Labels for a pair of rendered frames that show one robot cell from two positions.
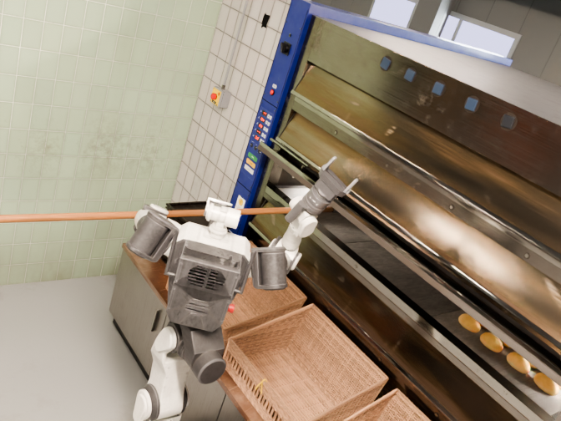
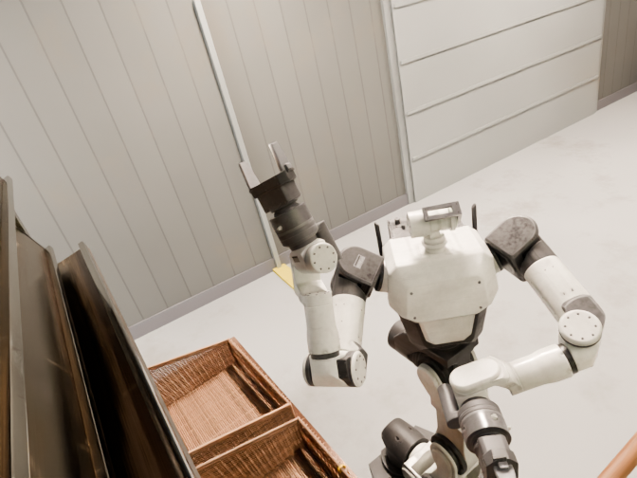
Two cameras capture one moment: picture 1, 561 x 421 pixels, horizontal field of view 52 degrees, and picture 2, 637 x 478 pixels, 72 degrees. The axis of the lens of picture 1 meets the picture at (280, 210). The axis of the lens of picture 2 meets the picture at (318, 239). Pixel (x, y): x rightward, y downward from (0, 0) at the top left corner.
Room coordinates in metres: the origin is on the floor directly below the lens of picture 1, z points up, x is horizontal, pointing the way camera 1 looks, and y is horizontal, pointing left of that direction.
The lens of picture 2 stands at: (2.79, 0.17, 2.00)
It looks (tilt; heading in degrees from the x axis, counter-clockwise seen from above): 28 degrees down; 196
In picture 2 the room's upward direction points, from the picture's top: 14 degrees counter-clockwise
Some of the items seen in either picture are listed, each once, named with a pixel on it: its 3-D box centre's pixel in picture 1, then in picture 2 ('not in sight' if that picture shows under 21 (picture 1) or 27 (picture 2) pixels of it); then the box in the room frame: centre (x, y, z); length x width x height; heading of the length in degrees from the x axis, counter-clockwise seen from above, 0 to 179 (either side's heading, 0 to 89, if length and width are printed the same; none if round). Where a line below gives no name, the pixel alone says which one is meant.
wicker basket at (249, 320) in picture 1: (234, 292); not in sight; (2.58, 0.09, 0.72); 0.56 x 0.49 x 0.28; 44
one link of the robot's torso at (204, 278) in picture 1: (205, 275); (434, 278); (1.75, 0.18, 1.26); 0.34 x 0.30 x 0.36; 98
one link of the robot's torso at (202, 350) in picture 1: (196, 340); (428, 346); (1.74, 0.13, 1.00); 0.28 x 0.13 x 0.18; 43
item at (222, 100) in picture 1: (220, 97); not in sight; (3.39, 0.56, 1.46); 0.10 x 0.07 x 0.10; 44
